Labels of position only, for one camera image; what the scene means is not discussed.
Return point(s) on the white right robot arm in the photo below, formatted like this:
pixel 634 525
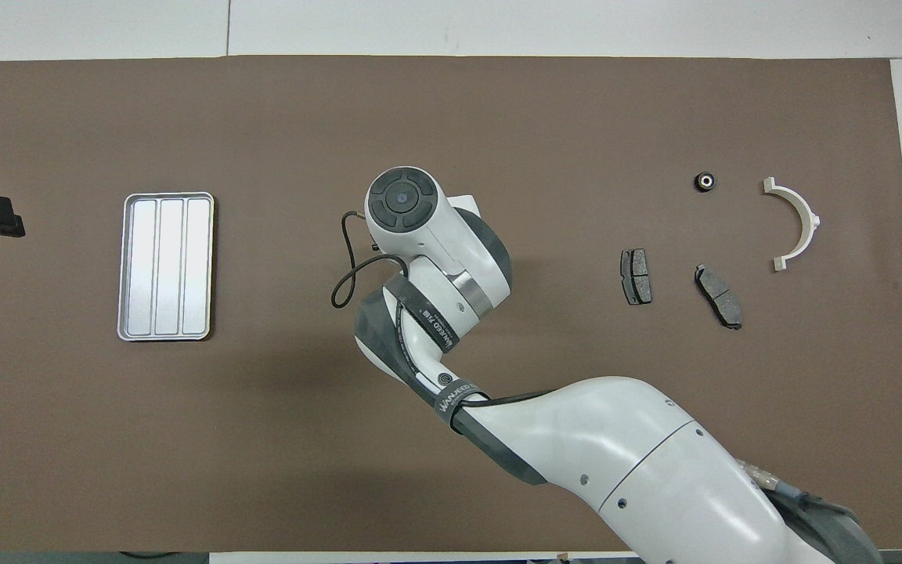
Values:
pixel 654 470

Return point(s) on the silver metal tray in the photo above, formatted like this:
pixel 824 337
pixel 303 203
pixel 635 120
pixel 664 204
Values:
pixel 169 266

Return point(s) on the brown table mat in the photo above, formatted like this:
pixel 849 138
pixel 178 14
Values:
pixel 420 117

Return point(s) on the dark grey rectangular brake pad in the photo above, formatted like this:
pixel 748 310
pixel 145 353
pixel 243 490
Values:
pixel 636 276

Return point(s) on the dark grey curved brake pad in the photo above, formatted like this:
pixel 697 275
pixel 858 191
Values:
pixel 719 296

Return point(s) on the white curved plastic bracket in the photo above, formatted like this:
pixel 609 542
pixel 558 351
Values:
pixel 803 215

